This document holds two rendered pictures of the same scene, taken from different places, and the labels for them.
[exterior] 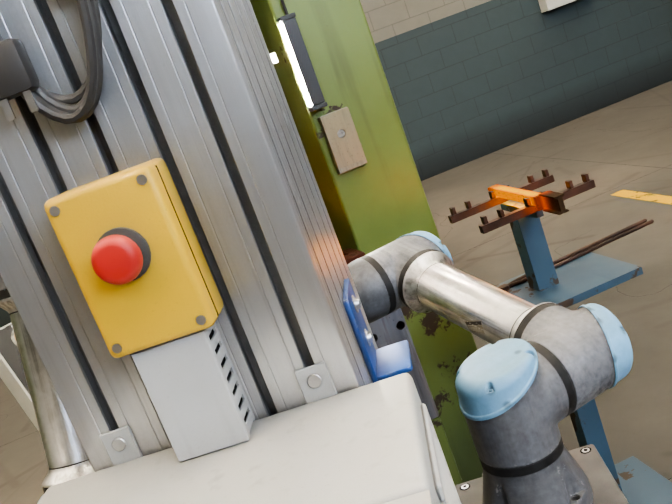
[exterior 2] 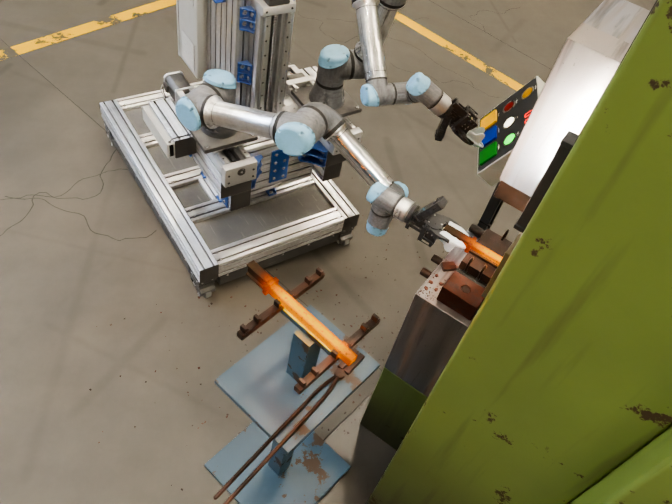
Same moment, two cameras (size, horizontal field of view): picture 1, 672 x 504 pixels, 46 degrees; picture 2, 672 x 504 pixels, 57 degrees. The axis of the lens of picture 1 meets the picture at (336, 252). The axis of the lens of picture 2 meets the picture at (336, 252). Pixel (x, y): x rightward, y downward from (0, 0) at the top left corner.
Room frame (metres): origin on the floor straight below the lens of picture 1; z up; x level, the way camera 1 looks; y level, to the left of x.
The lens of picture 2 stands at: (2.60, -1.18, 2.35)
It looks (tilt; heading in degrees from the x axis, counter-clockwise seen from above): 49 degrees down; 131
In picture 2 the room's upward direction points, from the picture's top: 14 degrees clockwise
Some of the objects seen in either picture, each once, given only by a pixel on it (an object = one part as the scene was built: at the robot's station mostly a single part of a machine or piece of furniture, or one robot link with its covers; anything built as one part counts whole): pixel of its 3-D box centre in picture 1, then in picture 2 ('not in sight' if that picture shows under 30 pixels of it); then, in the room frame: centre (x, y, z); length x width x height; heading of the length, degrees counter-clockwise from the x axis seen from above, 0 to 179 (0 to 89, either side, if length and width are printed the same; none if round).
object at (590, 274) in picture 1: (545, 288); (299, 373); (1.99, -0.49, 0.74); 0.40 x 0.30 x 0.02; 99
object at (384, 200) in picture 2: not in sight; (384, 199); (1.72, 0.03, 0.98); 0.11 x 0.08 x 0.09; 16
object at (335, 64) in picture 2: not in sight; (334, 64); (1.04, 0.35, 0.98); 0.13 x 0.12 x 0.14; 70
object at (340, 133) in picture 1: (342, 140); (503, 266); (2.24, -0.13, 1.27); 0.09 x 0.02 x 0.17; 106
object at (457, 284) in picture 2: (347, 266); (462, 295); (2.13, -0.02, 0.95); 0.12 x 0.09 x 0.07; 16
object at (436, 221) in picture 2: not in sight; (425, 224); (1.87, 0.07, 0.97); 0.12 x 0.08 x 0.09; 16
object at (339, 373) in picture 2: (563, 260); (296, 420); (2.10, -0.60, 0.75); 0.60 x 0.04 x 0.01; 103
